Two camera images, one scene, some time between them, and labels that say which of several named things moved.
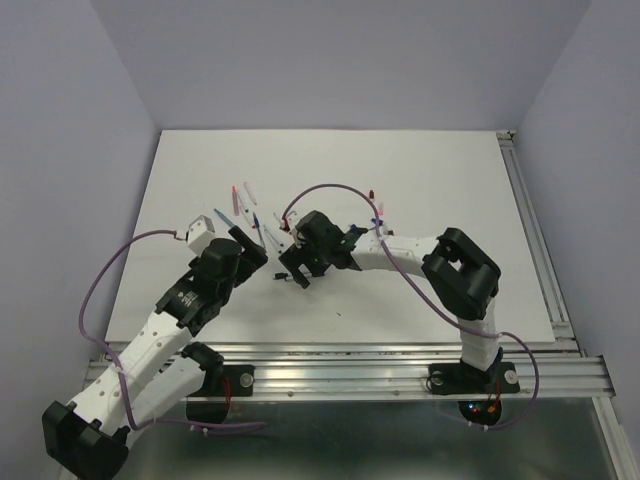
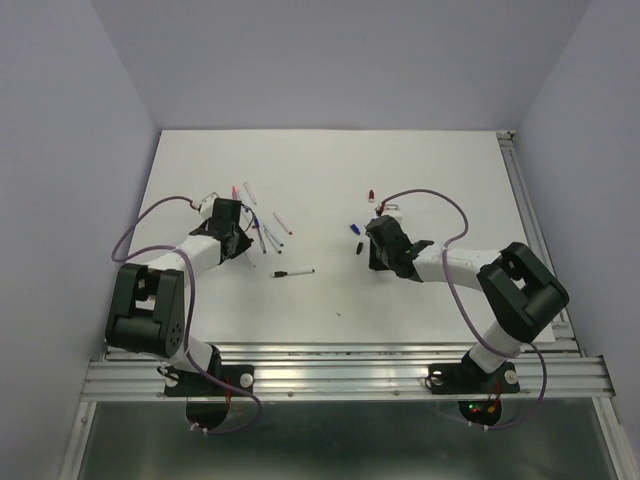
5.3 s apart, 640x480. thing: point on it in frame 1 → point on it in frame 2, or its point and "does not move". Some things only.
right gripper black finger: x=291 y=258 → x=378 y=258
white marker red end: x=244 y=184 does not move
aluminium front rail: x=385 y=371 does not move
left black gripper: x=254 y=252 → x=243 y=243
